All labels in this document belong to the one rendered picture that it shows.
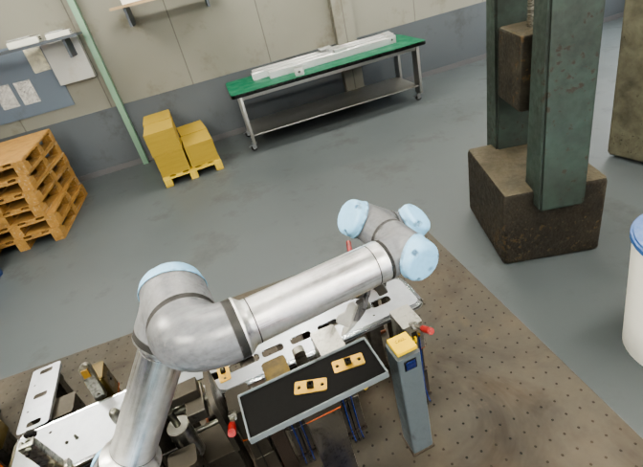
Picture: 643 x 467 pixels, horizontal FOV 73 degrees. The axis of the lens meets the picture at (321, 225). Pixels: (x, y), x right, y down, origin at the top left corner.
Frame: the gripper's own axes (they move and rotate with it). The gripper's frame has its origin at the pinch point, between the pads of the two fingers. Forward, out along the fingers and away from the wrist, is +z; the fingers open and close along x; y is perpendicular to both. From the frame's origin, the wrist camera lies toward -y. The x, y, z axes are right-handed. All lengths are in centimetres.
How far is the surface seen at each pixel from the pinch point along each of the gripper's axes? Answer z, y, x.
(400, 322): 7.1, -32.8, -1.6
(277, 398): 21.4, 8.6, 12.4
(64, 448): 83, 44, -4
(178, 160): 260, -102, -400
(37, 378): 105, 50, -37
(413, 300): 8.3, -47.3, -11.9
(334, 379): 11.3, -2.7, 13.1
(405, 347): -1.4, -18.3, 11.6
